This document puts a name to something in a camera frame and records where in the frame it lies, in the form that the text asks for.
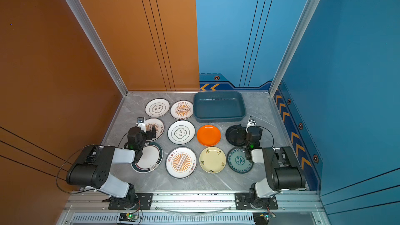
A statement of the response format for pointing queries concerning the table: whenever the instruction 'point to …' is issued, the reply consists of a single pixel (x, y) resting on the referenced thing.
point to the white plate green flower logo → (181, 132)
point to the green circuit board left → (128, 217)
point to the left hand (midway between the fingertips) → (146, 124)
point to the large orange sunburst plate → (180, 162)
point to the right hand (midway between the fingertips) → (247, 125)
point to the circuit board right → (262, 218)
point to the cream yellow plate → (212, 160)
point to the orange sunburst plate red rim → (159, 125)
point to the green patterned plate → (237, 161)
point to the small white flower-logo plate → (158, 107)
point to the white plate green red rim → (150, 159)
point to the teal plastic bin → (219, 106)
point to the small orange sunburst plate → (182, 109)
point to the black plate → (229, 135)
